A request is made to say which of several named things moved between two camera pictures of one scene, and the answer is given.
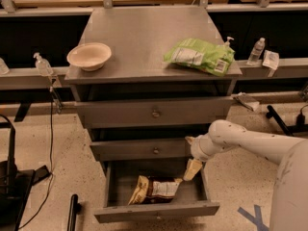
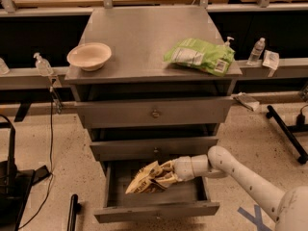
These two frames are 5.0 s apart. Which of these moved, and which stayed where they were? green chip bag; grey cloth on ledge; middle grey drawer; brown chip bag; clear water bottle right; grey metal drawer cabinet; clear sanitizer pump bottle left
Moved: brown chip bag
Stayed: grey metal drawer cabinet; middle grey drawer; clear sanitizer pump bottle left; grey cloth on ledge; clear water bottle right; green chip bag
